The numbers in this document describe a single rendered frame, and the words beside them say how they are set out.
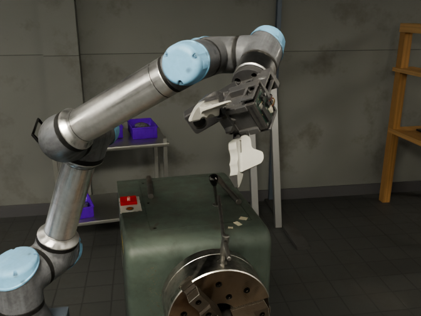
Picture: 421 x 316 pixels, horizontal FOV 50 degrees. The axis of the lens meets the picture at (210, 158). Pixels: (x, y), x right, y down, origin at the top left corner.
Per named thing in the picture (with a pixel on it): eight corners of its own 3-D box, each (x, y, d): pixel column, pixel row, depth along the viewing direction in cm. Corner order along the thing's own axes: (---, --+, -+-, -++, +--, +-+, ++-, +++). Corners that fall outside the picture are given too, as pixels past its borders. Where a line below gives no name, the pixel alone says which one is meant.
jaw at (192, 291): (205, 310, 133) (179, 286, 129) (217, 299, 133) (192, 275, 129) (213, 335, 123) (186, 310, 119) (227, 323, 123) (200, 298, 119)
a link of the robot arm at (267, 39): (250, 56, 98) (289, 55, 95) (237, 85, 91) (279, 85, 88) (245, 22, 93) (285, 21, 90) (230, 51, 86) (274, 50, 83)
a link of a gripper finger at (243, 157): (260, 183, 72) (256, 128, 75) (229, 188, 76) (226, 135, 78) (269, 185, 75) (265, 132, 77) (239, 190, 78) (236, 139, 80)
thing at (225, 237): (225, 273, 131) (230, 237, 128) (217, 272, 131) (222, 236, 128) (224, 269, 133) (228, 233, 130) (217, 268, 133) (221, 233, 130)
